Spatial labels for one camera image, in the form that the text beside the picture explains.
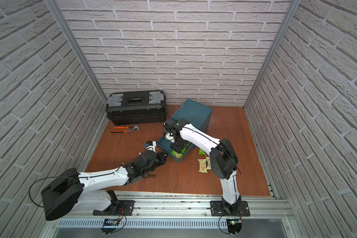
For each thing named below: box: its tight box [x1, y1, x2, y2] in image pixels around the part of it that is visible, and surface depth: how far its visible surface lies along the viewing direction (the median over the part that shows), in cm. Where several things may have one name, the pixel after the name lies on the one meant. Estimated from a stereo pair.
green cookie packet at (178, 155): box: [170, 150, 184, 160], surface depth 86 cm
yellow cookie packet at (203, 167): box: [197, 158, 208, 174], surface depth 89 cm
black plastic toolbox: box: [105, 89, 167, 126], surface depth 100 cm
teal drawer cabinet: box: [171, 98, 213, 133], surface depth 90 cm
